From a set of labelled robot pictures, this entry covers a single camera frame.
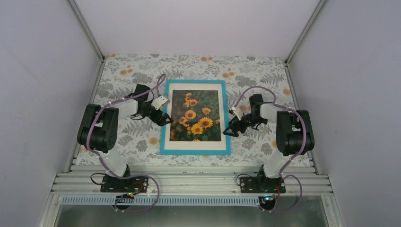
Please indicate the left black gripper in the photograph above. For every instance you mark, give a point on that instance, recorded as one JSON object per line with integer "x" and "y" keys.
{"x": 155, "y": 118}

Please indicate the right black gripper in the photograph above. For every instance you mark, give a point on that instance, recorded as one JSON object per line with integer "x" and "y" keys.
{"x": 232, "y": 127}

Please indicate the teal wooden picture frame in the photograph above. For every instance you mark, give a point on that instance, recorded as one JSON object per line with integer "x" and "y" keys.
{"x": 164, "y": 147}

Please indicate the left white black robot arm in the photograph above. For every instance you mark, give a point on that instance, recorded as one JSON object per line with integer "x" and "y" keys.
{"x": 98, "y": 130}

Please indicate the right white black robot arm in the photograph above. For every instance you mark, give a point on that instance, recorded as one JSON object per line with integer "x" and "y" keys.
{"x": 294, "y": 135}

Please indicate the floral patterned table mat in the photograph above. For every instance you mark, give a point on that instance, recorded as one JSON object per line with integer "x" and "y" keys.
{"x": 138, "y": 142}

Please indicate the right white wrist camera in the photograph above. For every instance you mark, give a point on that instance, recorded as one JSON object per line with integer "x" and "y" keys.
{"x": 237, "y": 112}

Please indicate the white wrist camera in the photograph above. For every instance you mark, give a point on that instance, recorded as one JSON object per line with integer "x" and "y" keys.
{"x": 159, "y": 102}
{"x": 237, "y": 112}

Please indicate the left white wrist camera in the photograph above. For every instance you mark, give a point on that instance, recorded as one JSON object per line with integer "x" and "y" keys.
{"x": 159, "y": 102}

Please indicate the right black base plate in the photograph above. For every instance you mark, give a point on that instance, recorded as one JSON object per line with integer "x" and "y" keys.
{"x": 250, "y": 184}

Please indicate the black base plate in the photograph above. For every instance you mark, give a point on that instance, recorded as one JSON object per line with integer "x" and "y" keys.
{"x": 132, "y": 185}
{"x": 250, "y": 184}

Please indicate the slotted grey cable duct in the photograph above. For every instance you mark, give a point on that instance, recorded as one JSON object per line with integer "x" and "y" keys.
{"x": 164, "y": 200}

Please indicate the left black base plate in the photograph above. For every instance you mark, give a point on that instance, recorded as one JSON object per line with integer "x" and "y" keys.
{"x": 132, "y": 185}

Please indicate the aluminium rail base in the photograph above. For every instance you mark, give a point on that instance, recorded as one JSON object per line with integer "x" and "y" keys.
{"x": 308, "y": 202}

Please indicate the left aluminium corner post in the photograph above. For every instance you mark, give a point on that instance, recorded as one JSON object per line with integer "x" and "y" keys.
{"x": 81, "y": 20}

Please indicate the aluminium corner post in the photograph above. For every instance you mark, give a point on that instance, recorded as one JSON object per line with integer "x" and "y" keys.
{"x": 81, "y": 20}
{"x": 313, "y": 17}

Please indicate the right aluminium corner post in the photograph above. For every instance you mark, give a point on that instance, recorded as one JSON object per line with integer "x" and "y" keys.
{"x": 313, "y": 17}

